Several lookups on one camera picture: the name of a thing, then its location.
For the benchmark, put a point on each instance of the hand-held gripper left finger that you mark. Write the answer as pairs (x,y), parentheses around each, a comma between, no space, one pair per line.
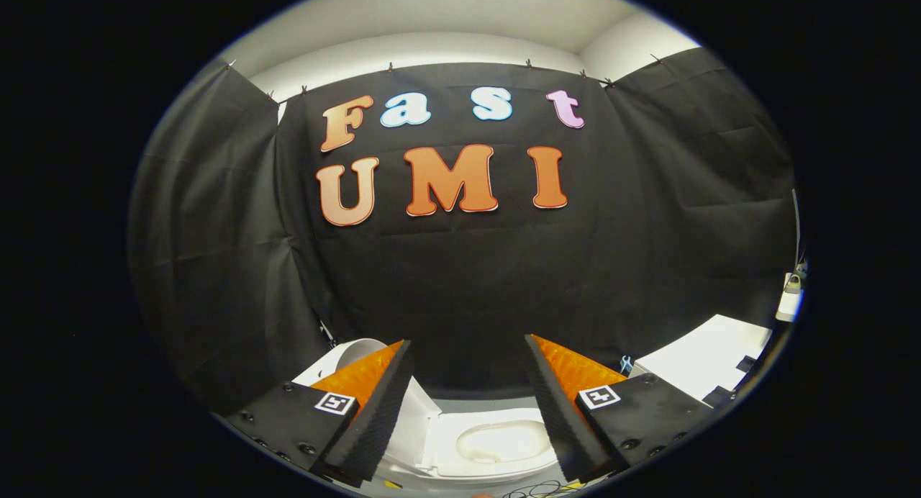
(374,419)

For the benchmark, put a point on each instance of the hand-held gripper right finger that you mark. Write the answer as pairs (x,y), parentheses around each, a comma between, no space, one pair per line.
(561,419)

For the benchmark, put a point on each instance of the white toilet bowl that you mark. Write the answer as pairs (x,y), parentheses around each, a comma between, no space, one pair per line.
(496,440)

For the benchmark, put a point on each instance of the small blue object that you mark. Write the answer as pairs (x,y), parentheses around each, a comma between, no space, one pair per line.
(626,365)

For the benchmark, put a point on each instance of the white box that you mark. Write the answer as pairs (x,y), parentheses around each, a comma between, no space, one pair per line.
(709,358)

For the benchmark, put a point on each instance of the black backdrop cloth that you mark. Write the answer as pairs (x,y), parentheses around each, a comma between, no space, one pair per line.
(468,282)

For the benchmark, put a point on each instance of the white stand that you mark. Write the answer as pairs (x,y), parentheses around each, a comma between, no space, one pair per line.
(788,307)

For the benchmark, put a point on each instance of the small grey object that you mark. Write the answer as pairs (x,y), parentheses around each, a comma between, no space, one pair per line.
(793,282)

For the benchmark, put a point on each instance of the row of small cloth clips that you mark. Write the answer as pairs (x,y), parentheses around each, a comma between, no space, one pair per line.
(528,63)

